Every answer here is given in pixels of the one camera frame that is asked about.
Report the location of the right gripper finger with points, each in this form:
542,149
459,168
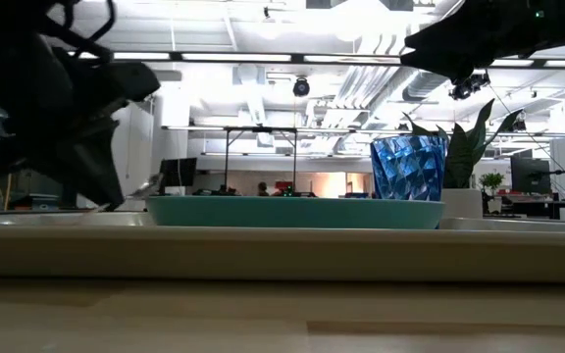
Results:
432,49
456,77

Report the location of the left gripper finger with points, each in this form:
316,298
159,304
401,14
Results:
93,166
125,83

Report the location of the metal spoon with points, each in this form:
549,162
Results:
147,188

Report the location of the blue faceted cup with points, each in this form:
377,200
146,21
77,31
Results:
407,169

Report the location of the teal plate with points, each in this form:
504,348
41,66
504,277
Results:
292,213

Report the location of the background black robot arm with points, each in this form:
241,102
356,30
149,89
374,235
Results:
290,192
223,190

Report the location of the beige plastic tray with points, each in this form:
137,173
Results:
282,255

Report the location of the black ceiling light cluster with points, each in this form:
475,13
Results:
470,88

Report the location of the dark glass-front cabinet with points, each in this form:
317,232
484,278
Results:
35,197

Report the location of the black ceiling spotlight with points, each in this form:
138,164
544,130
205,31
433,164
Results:
520,120
301,87

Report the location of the snake plant in white pot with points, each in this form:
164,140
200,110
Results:
464,157

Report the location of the black computer monitor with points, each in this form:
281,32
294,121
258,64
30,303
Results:
530,175
178,172

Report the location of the small green potted plant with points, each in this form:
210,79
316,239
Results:
492,182

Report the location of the overhead LED light bar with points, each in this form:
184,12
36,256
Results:
297,58

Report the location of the person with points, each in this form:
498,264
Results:
263,189

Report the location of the black metal table frame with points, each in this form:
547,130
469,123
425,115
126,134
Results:
261,129

